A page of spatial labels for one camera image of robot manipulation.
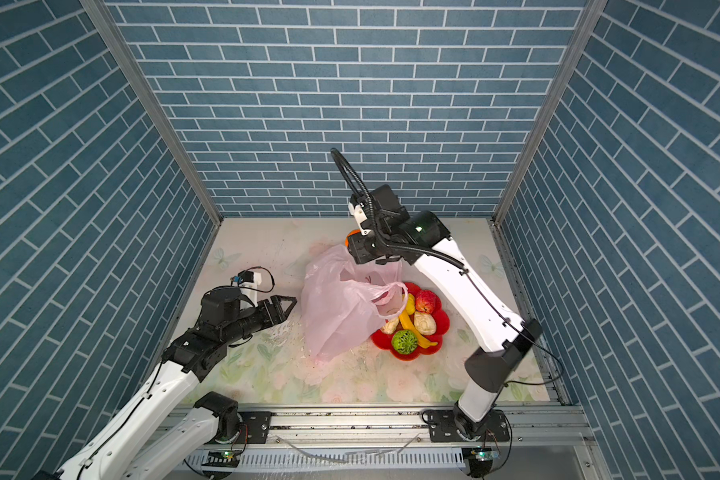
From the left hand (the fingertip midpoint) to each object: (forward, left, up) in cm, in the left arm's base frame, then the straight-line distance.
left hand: (291, 304), depth 76 cm
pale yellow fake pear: (0, -37, -12) cm, 39 cm away
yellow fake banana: (0, -32, -15) cm, 35 cm away
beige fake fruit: (-1, -27, -12) cm, 29 cm away
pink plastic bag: (-4, -14, +8) cm, 17 cm away
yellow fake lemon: (+7, -33, -13) cm, 36 cm away
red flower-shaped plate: (-5, -25, -14) cm, 29 cm away
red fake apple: (+6, -38, -10) cm, 39 cm away
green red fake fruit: (-6, -30, -11) cm, 33 cm away
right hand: (+9, -17, +15) cm, 24 cm away
